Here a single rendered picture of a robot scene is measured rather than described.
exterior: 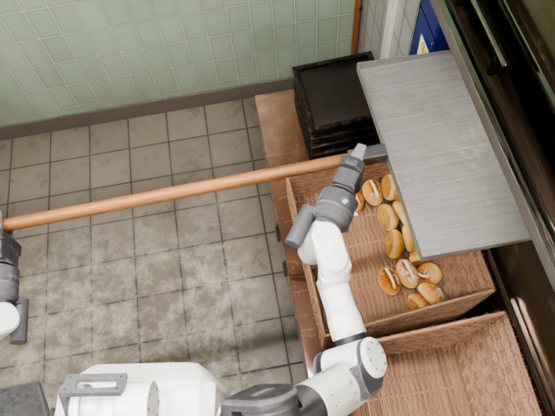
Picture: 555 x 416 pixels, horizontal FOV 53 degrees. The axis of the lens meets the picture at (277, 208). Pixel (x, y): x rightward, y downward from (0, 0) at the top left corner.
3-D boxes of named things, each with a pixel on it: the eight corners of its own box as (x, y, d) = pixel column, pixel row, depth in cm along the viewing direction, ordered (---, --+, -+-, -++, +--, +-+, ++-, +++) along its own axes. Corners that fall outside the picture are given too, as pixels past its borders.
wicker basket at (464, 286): (419, 170, 199) (434, 123, 175) (475, 322, 173) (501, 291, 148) (285, 196, 197) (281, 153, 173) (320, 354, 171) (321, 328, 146)
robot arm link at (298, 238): (358, 215, 120) (339, 260, 115) (341, 230, 130) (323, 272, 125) (311, 190, 120) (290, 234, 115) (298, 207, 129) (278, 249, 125)
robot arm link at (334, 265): (337, 217, 117) (358, 279, 114) (324, 230, 126) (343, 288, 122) (308, 224, 115) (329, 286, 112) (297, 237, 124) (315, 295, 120)
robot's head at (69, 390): (127, 439, 78) (117, 399, 75) (67, 440, 79) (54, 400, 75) (138, 404, 84) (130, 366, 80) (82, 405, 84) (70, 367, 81)
